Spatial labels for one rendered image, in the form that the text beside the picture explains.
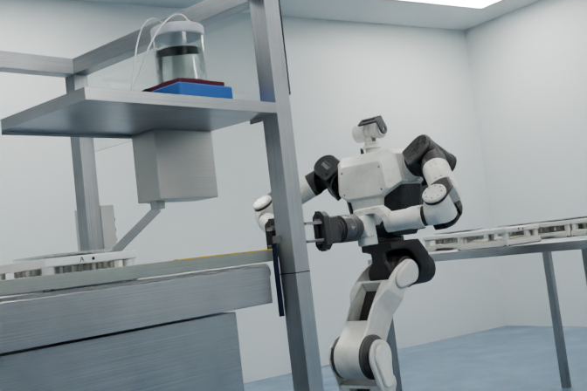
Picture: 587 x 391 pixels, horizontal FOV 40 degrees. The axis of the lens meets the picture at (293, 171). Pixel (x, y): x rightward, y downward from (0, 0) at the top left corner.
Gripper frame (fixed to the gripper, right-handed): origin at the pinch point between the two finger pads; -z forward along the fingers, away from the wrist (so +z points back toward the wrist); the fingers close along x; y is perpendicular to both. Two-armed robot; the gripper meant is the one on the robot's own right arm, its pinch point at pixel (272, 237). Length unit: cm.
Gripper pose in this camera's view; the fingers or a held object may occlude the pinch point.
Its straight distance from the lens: 257.2
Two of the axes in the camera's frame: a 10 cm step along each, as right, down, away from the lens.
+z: 1.8, 0.7, 9.8
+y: -9.8, 1.3, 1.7
